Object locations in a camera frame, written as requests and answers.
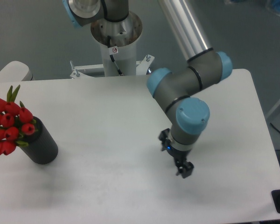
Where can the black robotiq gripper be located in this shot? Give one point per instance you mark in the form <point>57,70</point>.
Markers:
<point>178,151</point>

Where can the red tulip bouquet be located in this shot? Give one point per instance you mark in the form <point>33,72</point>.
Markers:
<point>17,123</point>

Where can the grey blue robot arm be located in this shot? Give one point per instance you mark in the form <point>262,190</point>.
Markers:
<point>174,93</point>

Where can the black ribbed cylindrical vase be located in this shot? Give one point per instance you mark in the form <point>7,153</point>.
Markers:
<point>41,148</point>

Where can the white chair armrest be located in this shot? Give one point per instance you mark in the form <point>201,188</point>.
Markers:
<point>16,71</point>

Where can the white pedestal base frame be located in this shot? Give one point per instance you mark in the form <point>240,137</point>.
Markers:
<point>97,70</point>

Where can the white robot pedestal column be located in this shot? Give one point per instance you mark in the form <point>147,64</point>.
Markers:
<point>117,41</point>

